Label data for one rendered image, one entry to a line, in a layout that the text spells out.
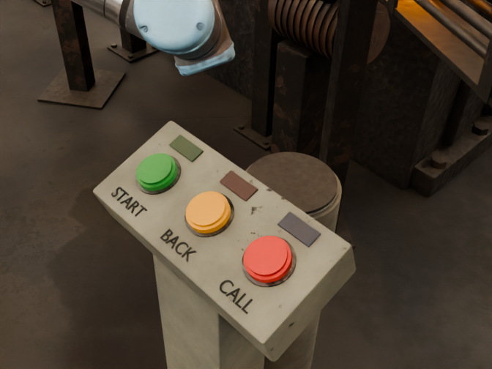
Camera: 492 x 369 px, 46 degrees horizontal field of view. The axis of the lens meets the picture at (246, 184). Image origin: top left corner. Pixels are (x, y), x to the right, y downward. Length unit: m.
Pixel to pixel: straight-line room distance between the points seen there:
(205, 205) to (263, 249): 0.07
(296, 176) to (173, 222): 0.21
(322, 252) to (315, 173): 0.23
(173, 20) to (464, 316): 0.85
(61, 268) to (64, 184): 0.27
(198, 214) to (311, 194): 0.19
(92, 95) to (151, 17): 1.09
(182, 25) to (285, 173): 0.21
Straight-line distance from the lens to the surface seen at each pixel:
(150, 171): 0.56
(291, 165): 0.71
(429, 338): 1.22
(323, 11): 1.10
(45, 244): 1.37
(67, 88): 1.85
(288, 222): 0.50
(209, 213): 0.51
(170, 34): 0.72
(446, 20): 0.67
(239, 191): 0.53
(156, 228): 0.54
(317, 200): 0.66
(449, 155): 1.54
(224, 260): 0.50
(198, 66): 0.86
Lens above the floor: 0.97
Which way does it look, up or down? 42 degrees down
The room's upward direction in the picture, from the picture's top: 2 degrees clockwise
